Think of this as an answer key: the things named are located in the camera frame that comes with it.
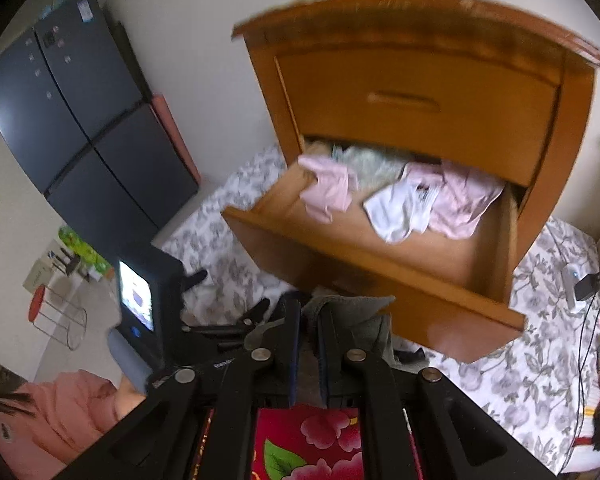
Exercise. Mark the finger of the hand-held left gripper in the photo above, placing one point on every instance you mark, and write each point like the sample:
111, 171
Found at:
240, 317
196, 278

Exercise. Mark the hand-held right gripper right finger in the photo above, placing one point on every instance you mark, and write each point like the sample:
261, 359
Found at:
324, 370

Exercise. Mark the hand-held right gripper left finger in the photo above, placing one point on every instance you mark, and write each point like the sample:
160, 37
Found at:
294, 360

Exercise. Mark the grey underwear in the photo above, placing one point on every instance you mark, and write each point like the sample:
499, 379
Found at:
360, 320

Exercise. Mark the wooden drawer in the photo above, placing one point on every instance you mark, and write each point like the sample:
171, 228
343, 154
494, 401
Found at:
415, 130
455, 330

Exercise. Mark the pale pink sock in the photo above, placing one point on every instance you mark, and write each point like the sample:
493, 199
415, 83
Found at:
325, 190

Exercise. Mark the white underwear black print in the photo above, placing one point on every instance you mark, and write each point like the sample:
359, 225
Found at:
405, 210

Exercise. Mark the pale blue lace underwear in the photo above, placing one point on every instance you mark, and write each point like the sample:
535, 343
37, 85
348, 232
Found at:
370, 162

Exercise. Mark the pink underwear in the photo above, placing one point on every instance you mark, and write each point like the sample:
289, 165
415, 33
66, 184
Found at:
465, 200

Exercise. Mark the shut wooden drawer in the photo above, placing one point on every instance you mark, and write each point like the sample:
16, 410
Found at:
415, 130

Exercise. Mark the person's left hand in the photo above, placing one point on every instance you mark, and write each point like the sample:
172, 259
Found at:
130, 400

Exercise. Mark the red floral blanket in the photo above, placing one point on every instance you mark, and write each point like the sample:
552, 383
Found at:
310, 440

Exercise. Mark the green packaging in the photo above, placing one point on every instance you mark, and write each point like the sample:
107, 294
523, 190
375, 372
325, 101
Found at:
80, 247

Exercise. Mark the red stool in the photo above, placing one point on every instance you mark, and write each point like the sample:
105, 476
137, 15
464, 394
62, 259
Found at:
37, 302

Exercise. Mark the pink board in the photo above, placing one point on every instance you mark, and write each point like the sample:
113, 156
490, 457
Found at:
175, 140

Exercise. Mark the dark grey refrigerator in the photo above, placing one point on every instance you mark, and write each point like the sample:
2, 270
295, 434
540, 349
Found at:
80, 135

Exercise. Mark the white power strip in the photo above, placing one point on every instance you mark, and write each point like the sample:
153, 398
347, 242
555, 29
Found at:
569, 280

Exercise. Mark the wooden nightstand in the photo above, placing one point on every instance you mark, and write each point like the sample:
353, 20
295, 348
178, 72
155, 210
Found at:
575, 160

